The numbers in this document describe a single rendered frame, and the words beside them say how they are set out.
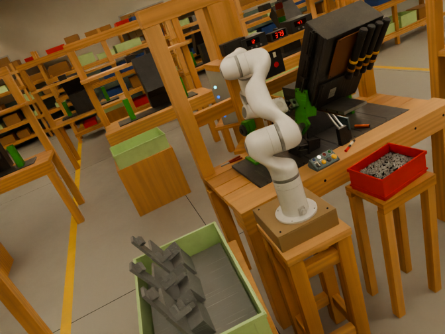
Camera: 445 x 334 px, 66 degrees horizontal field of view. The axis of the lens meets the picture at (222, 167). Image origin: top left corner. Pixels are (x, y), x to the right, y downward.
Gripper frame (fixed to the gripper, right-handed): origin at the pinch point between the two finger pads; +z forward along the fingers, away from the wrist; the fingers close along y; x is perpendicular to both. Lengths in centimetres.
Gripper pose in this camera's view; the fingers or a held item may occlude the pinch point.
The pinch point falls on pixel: (291, 105)
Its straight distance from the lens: 211.4
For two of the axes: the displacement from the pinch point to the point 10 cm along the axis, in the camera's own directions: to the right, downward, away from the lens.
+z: 9.2, -2.0, 3.3
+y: -3.2, -8.7, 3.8
